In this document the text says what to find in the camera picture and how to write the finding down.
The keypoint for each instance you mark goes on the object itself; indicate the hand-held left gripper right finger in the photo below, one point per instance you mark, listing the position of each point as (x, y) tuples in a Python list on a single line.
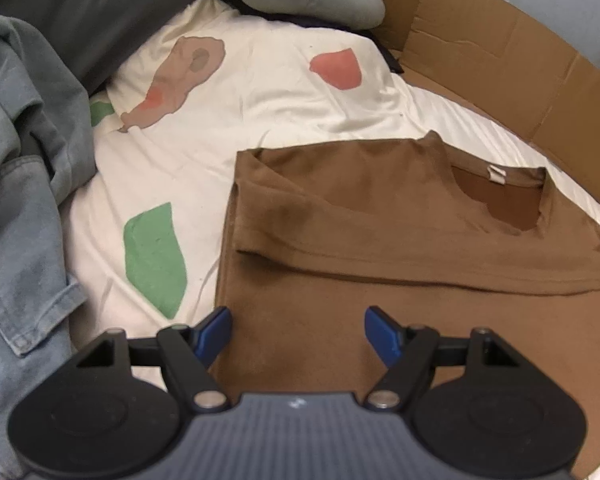
[(382, 335)]

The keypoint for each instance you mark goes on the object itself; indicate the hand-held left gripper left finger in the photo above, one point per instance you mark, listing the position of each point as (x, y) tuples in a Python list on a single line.
[(215, 332)]

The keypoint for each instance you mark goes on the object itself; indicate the brown printed t-shirt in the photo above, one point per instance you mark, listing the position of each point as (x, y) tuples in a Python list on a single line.
[(380, 270)]

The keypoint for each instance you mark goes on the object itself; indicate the blue denim garment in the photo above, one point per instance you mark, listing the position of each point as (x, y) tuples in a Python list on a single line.
[(20, 210)]

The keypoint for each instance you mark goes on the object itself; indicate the cream printed bear blanket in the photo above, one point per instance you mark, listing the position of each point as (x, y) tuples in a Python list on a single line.
[(260, 85)]

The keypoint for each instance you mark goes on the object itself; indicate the flattened cardboard sheet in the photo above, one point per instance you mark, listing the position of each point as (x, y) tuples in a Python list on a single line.
[(480, 50)]

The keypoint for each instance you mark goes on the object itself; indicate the dark grey pillow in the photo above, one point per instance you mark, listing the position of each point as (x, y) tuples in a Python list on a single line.
[(105, 10)]

